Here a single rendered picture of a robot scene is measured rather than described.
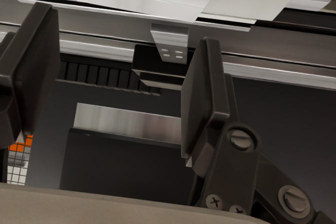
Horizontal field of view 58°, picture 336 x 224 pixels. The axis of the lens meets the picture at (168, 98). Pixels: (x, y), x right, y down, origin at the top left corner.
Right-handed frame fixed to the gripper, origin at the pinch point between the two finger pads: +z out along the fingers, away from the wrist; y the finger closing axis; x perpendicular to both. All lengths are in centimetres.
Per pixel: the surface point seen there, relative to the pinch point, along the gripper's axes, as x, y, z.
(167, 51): -14.2, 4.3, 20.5
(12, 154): -154, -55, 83
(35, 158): -63, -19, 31
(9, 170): -396, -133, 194
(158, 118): -10.4, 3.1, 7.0
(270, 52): -17.6, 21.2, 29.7
